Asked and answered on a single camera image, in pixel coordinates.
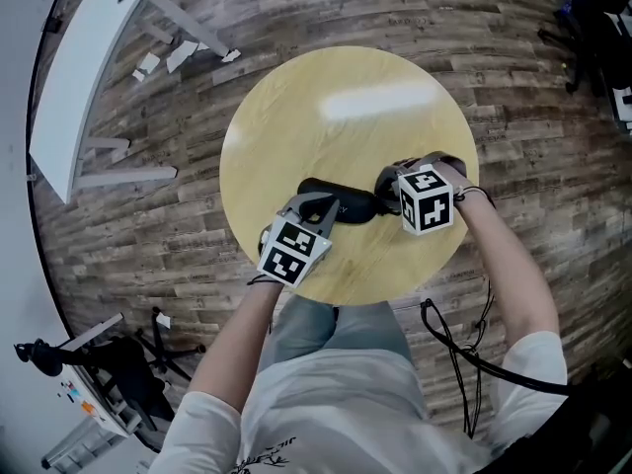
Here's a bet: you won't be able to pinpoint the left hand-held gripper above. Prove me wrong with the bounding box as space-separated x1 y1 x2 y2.
256 191 343 290

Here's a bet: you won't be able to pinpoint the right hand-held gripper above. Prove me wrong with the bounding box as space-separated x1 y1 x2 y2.
374 151 468 237

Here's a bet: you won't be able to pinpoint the black zippered pouch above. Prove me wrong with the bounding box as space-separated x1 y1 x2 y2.
295 177 392 225

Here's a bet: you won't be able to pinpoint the person's right forearm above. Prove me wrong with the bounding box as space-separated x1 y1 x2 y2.
452 188 562 360

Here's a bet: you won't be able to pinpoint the person's left forearm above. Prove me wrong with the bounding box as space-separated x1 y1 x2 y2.
189 277 286 415

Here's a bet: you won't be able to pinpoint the person's right hand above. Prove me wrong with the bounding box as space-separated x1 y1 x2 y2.
440 161 476 201

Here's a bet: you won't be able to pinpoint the round yellow wooden table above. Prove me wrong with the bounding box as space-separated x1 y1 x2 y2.
218 45 481 307

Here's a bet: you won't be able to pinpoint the person's grey trousers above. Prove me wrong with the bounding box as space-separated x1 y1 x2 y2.
258 293 414 370

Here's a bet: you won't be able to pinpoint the person's white printed shirt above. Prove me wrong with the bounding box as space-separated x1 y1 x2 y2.
147 331 569 474

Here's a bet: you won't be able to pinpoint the black mesh office chair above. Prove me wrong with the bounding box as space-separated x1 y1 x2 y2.
14 306 206 435

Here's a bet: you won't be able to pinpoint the white curved desk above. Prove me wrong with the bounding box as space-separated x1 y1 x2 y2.
28 0 231 204

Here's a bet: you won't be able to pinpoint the white desk with stickers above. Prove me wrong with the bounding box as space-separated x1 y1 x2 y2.
40 312 145 471

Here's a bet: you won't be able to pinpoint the thin black cord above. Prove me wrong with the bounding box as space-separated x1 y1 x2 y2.
457 277 496 439

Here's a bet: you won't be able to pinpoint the thick black cable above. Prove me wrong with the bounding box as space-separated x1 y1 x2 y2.
419 297 575 397

